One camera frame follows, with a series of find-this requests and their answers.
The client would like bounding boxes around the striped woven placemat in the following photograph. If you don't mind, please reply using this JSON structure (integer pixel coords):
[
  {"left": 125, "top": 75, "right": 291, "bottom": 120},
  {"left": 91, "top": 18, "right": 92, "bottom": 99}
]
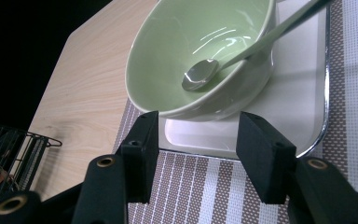
[{"left": 113, "top": 0, "right": 358, "bottom": 224}]

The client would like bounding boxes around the light green bowl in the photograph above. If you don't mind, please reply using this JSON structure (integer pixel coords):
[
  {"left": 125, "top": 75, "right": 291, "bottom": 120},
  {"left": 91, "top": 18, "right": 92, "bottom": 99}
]
[{"left": 124, "top": 0, "right": 277, "bottom": 122}]

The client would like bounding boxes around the metal spoon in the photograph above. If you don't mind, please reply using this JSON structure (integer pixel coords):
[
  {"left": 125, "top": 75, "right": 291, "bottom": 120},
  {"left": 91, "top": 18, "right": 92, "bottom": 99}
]
[{"left": 181, "top": 0, "right": 334, "bottom": 92}]

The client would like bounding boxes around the black wire rack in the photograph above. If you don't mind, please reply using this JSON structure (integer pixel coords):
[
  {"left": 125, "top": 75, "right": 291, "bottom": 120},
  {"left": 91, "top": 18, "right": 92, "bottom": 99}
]
[{"left": 0, "top": 121, "right": 63, "bottom": 209}]

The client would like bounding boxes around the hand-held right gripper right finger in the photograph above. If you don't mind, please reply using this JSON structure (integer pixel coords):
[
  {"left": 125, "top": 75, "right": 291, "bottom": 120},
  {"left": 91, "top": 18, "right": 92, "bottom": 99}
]
[{"left": 235, "top": 111, "right": 297, "bottom": 205}]

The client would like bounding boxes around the white tray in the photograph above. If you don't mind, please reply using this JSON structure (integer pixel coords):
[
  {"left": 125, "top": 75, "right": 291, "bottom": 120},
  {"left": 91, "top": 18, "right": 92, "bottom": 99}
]
[{"left": 158, "top": 0, "right": 330, "bottom": 161}]

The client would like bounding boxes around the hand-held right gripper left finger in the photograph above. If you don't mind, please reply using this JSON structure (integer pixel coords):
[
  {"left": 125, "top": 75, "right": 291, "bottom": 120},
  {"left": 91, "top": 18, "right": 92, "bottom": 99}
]
[{"left": 120, "top": 110, "right": 160, "bottom": 203}]

